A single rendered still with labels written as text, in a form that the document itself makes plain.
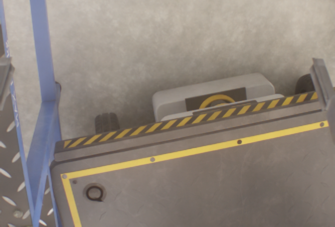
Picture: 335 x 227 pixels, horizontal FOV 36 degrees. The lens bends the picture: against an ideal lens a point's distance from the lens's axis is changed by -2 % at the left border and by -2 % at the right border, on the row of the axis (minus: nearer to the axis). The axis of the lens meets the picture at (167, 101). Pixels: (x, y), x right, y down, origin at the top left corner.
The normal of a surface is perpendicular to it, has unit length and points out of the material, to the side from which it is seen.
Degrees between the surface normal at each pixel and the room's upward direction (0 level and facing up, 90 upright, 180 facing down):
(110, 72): 0
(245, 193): 0
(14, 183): 0
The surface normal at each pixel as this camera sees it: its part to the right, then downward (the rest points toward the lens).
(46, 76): 0.13, 0.33
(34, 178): -0.04, -0.94
